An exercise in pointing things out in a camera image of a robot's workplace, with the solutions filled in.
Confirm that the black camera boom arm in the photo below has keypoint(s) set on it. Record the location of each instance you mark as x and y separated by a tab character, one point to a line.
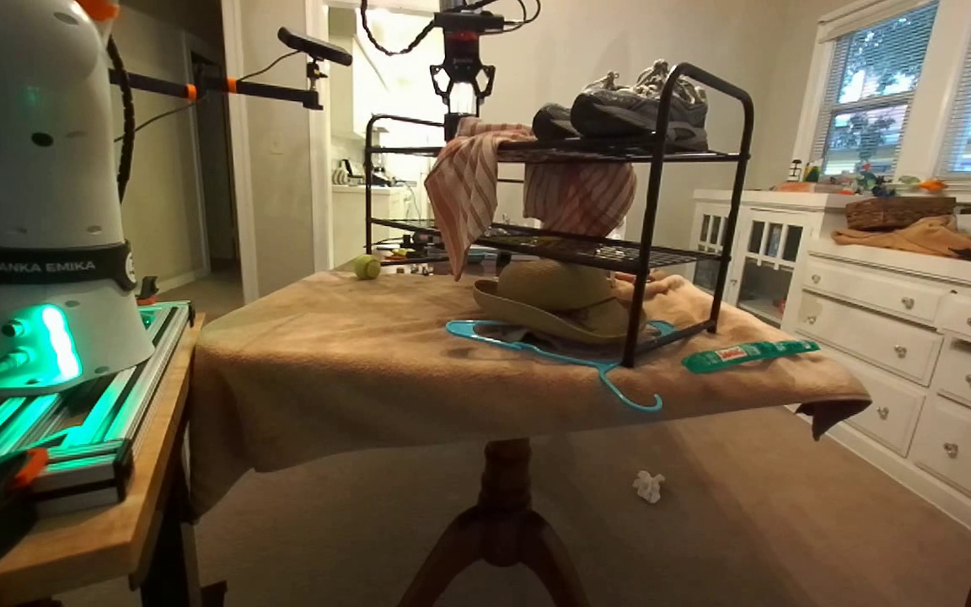
312	47

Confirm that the wooden table pedestal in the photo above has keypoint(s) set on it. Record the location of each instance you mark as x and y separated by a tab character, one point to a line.
504	495

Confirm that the white glass door cabinet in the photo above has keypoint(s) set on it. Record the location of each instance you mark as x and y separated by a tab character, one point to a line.
756	253

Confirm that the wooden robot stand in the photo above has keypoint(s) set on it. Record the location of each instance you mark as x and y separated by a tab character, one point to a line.
93	529

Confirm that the tan folded cloth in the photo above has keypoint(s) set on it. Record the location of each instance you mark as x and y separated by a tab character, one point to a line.
554	287

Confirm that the green lit aluminium base rails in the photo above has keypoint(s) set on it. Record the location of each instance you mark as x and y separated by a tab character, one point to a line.
117	407

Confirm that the green crumpled object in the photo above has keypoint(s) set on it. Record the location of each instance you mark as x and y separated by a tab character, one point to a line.
368	267

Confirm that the dark clothes pile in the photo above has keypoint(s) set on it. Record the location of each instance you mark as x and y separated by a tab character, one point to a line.
640	119

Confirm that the teal plastic hanger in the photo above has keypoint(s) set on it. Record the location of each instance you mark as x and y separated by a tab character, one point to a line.
467	334

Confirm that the brown wicker basket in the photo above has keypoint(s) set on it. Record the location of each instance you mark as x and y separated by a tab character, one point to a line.
900	209

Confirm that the green clip hanger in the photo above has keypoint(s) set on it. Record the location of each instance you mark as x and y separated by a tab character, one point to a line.
732	358

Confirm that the white dresser with drawers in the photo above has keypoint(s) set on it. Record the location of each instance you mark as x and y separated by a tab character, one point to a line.
910	371

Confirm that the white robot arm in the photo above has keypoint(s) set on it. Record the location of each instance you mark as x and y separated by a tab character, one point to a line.
36	170

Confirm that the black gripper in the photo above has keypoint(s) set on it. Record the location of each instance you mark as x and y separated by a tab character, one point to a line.
462	43

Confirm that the crumpled white paper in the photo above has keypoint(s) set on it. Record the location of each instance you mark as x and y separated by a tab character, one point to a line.
647	486

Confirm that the brown cloth on dresser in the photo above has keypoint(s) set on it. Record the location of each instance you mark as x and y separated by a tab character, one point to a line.
910	236

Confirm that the orange white striped cloth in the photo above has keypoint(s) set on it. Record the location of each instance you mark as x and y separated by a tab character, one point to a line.
456	189

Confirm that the white red oval object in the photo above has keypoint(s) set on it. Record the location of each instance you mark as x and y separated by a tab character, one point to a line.
413	267

